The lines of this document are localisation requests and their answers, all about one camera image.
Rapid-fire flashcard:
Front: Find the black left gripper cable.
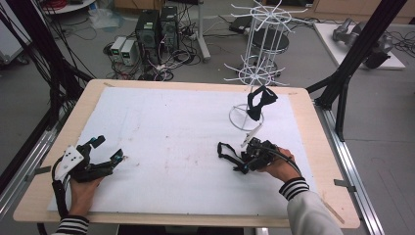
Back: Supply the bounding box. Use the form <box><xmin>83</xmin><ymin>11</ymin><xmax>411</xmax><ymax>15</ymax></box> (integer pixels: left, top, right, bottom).
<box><xmin>51</xmin><ymin>156</ymin><xmax>71</xmax><ymax>220</ymax></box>

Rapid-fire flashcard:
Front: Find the white wire display rack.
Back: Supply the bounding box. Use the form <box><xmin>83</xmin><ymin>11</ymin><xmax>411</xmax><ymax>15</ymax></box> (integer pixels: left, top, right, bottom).
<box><xmin>223</xmin><ymin>0</ymin><xmax>309</xmax><ymax>132</ymax></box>

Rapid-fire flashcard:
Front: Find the black computer tower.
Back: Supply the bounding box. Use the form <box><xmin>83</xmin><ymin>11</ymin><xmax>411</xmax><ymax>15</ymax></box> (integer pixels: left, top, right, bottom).
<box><xmin>160</xmin><ymin>5</ymin><xmax>180</xmax><ymax>53</ymax></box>
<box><xmin>134</xmin><ymin>9</ymin><xmax>161</xmax><ymax>66</ymax></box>

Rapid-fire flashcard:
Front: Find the thin wooden stick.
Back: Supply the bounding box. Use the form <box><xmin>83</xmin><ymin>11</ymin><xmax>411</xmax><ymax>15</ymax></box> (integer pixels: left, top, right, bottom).
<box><xmin>321</xmin><ymin>199</ymin><xmax>346</xmax><ymax>225</ymax></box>

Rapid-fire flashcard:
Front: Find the white platform board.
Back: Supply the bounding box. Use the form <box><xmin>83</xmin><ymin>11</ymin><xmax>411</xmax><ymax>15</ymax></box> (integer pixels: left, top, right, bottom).
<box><xmin>312</xmin><ymin>22</ymin><xmax>406</xmax><ymax>71</ymax></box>

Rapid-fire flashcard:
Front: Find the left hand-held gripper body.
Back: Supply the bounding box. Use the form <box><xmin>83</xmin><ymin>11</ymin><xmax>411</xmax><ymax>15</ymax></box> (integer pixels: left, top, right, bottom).
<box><xmin>52</xmin><ymin>143</ymin><xmax>115</xmax><ymax>184</ymax></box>

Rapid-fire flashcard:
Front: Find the grey metal stand leg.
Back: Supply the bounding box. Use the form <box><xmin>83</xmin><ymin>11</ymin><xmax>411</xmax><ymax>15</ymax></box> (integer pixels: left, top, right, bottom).
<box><xmin>195</xmin><ymin>0</ymin><xmax>212</xmax><ymax>64</ymax></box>

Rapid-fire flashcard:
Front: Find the person's left hand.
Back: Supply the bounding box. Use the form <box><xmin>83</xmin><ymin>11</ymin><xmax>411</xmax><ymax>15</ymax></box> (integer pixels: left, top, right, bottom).
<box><xmin>68</xmin><ymin>175</ymin><xmax>105</xmax><ymax>217</ymax></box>

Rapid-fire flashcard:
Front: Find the black metal frame post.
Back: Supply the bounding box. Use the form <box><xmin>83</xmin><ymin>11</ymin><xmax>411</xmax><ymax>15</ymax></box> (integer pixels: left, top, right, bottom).
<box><xmin>306</xmin><ymin>0</ymin><xmax>409</xmax><ymax>142</ymax></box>

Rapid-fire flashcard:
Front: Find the white power supply box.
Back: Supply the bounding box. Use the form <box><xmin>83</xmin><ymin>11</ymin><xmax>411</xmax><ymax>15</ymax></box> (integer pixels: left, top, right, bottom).
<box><xmin>110</xmin><ymin>35</ymin><xmax>127</xmax><ymax>63</ymax></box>
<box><xmin>119</xmin><ymin>39</ymin><xmax>137</xmax><ymax>67</ymax></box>

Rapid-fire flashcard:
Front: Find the white foam mat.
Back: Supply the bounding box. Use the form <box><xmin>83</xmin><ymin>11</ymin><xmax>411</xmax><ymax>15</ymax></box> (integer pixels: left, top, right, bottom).
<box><xmin>47</xmin><ymin>86</ymin><xmax>317</xmax><ymax>219</ymax></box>

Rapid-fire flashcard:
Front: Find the black round stool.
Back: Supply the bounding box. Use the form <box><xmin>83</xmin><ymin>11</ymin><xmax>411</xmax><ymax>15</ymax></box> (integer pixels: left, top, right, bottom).
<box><xmin>236</xmin><ymin>27</ymin><xmax>291</xmax><ymax>77</ymax></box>

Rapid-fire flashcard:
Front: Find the black flat device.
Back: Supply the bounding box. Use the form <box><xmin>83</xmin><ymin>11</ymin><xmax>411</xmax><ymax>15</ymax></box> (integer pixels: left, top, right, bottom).
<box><xmin>228</xmin><ymin>14</ymin><xmax>254</xmax><ymax>34</ymax></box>

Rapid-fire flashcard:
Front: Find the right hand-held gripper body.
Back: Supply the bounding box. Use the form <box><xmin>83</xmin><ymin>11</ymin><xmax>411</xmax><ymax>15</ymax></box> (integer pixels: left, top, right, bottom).
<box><xmin>240</xmin><ymin>122</ymin><xmax>282</xmax><ymax>172</ymax></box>

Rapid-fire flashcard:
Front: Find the person's right hand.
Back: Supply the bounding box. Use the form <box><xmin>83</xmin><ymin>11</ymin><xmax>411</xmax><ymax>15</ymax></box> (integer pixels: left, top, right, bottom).
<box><xmin>257</xmin><ymin>147</ymin><xmax>302</xmax><ymax>183</ymax></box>

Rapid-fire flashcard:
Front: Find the clear plastic bag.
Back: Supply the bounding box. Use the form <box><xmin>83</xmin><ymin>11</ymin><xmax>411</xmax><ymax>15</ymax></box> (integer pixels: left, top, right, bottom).
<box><xmin>88</xmin><ymin>8</ymin><xmax>126</xmax><ymax>31</ymax></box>

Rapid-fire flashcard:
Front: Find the black bow tie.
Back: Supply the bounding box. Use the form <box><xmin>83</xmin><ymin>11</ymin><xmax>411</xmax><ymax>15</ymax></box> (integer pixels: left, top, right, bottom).
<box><xmin>246</xmin><ymin>84</ymin><xmax>279</xmax><ymax>122</ymax></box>
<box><xmin>216</xmin><ymin>141</ymin><xmax>249</xmax><ymax>173</ymax></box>

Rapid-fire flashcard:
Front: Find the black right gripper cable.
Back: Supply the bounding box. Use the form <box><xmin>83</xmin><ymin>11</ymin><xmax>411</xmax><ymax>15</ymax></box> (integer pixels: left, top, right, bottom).
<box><xmin>265</xmin><ymin>146</ymin><xmax>302</xmax><ymax>178</ymax></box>

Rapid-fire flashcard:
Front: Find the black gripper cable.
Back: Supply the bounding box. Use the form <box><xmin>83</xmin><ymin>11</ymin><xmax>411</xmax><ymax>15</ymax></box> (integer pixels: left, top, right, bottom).
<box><xmin>265</xmin><ymin>146</ymin><xmax>302</xmax><ymax>178</ymax></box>
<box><xmin>51</xmin><ymin>156</ymin><xmax>71</xmax><ymax>220</ymax></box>

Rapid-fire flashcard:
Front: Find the black frame post with cables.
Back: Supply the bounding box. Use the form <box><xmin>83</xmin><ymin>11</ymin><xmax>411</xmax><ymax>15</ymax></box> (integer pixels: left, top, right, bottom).
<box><xmin>0</xmin><ymin>0</ymin><xmax>94</xmax><ymax>131</ymax></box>

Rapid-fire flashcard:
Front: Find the round white table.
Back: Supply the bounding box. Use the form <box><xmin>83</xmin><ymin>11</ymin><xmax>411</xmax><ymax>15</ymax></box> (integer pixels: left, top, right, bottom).
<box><xmin>41</xmin><ymin>0</ymin><xmax>98</xmax><ymax>16</ymax></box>

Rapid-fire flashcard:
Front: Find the tangle of floor cables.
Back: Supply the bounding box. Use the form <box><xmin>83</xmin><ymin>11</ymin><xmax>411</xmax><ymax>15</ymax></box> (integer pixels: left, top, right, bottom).
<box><xmin>103</xmin><ymin>28</ymin><xmax>202</xmax><ymax>82</ymax></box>

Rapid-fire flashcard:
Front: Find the aluminium rail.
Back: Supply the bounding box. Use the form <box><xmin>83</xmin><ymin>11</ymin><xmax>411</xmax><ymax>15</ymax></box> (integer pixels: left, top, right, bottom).
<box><xmin>0</xmin><ymin>107</ymin><xmax>71</xmax><ymax>216</ymax></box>
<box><xmin>314</xmin><ymin>101</ymin><xmax>386</xmax><ymax>235</ymax></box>

